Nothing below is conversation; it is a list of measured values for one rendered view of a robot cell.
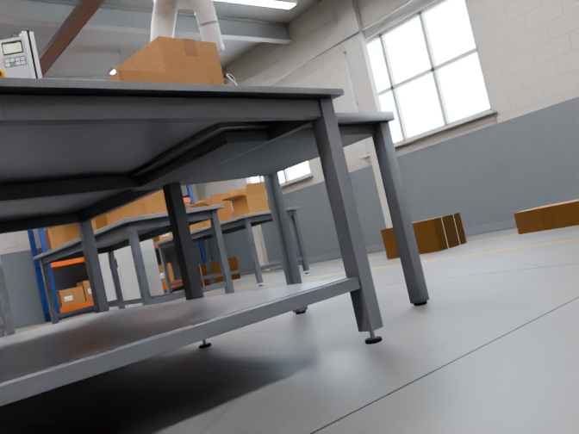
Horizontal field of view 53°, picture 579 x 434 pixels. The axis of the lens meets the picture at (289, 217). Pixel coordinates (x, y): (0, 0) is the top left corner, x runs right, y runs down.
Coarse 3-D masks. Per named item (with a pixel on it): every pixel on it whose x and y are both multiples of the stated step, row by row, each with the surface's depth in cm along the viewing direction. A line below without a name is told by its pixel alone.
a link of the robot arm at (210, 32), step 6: (204, 24) 255; (210, 24) 255; (216, 24) 257; (204, 30) 256; (210, 30) 256; (216, 30) 257; (204, 36) 257; (210, 36) 256; (216, 36) 257; (216, 42) 257; (222, 42) 260; (222, 48) 260
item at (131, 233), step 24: (144, 216) 401; (168, 216) 418; (192, 216) 430; (216, 216) 442; (72, 240) 472; (96, 240) 446; (120, 240) 554; (144, 240) 536; (216, 240) 440; (48, 288) 556; (120, 288) 599; (144, 288) 396; (216, 288) 432; (72, 312) 567
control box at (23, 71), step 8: (0, 40) 246; (8, 40) 246; (0, 48) 245; (24, 48) 247; (0, 56) 245; (8, 56) 246; (16, 56) 246; (0, 64) 245; (8, 72) 245; (16, 72) 245; (24, 72) 246
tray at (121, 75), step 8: (120, 72) 142; (128, 72) 143; (136, 72) 145; (144, 72) 146; (152, 72) 148; (160, 72) 149; (168, 72) 151; (176, 72) 152; (112, 80) 144; (120, 80) 142; (128, 80) 143; (136, 80) 144; (144, 80) 146; (152, 80) 147; (160, 80) 149; (168, 80) 150; (176, 80) 152; (184, 80) 154; (192, 80) 156; (200, 80) 157
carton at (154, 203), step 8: (160, 192) 419; (144, 200) 409; (152, 200) 413; (160, 200) 418; (120, 208) 431; (128, 208) 423; (136, 208) 416; (144, 208) 408; (152, 208) 412; (160, 208) 417; (128, 216) 424
